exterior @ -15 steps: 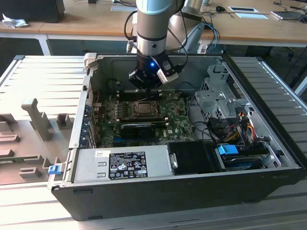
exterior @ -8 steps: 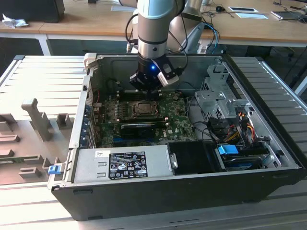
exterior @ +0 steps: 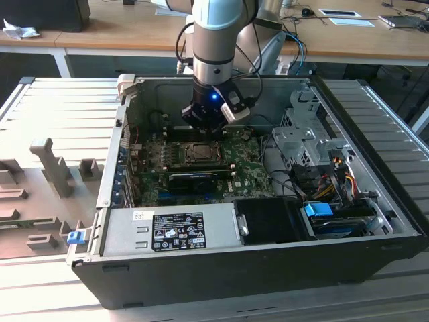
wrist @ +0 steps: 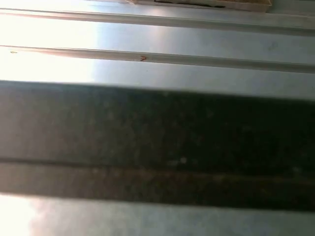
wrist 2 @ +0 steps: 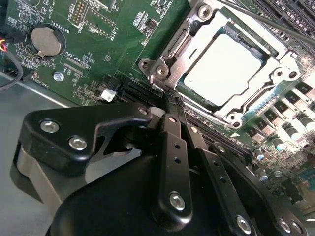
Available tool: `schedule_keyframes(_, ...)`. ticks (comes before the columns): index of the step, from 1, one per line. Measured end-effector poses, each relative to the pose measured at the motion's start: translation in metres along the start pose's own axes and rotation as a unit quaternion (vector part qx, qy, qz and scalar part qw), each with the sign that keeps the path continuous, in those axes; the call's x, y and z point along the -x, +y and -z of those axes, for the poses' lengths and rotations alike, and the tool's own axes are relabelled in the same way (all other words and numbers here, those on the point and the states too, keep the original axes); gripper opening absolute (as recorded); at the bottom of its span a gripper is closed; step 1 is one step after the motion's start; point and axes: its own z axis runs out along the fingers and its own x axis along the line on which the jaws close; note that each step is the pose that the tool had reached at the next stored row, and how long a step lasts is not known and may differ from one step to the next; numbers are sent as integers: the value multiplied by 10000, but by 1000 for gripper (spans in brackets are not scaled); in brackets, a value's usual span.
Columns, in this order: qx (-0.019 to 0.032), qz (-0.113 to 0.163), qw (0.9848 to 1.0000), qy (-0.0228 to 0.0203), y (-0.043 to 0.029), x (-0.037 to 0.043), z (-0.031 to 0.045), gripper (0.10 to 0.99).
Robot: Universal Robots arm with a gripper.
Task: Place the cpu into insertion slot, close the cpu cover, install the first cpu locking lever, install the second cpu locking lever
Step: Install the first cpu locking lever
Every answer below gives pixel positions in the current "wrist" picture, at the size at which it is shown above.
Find black open PC case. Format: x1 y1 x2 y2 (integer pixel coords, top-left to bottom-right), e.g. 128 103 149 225
0 80 315 212

